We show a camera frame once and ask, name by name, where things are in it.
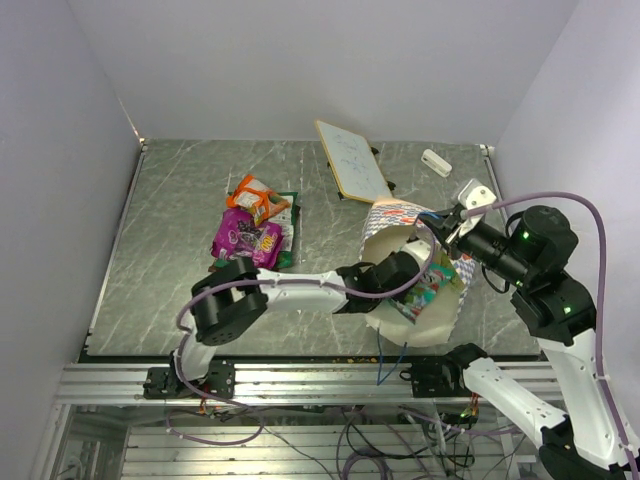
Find green snack packet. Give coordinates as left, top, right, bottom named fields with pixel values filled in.
left=271, top=192, right=300, bottom=270

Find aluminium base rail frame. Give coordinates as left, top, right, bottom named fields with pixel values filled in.
left=33, top=355, right=546, bottom=479

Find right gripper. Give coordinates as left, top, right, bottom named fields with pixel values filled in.
left=418, top=206, right=533, bottom=286

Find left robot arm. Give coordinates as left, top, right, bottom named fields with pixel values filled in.
left=143, top=249, right=430, bottom=401

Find purple candy bag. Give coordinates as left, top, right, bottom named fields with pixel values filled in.
left=211, top=208, right=284, bottom=268

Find white eraser block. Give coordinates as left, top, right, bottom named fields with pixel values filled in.
left=421, top=149, right=452, bottom=178

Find blue checkered paper bag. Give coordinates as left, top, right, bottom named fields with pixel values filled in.
left=359, top=197, right=475, bottom=362

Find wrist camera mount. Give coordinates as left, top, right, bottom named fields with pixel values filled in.
left=446, top=178, right=497, bottom=245
left=400, top=239, right=439, bottom=271

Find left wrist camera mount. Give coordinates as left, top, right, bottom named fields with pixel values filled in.
left=400, top=239, right=439, bottom=271

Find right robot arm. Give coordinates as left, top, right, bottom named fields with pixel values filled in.
left=417, top=205, right=639, bottom=479

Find teal Fox's candy bag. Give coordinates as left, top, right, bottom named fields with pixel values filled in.
left=389, top=250, right=465, bottom=323

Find small yellow-framed whiteboard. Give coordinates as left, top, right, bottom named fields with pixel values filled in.
left=314, top=120, right=392, bottom=203

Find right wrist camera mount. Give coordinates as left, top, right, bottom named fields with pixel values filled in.
left=446, top=178, right=497, bottom=245

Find orange snack packet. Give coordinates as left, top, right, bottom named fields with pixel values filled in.
left=226, top=174, right=291, bottom=226

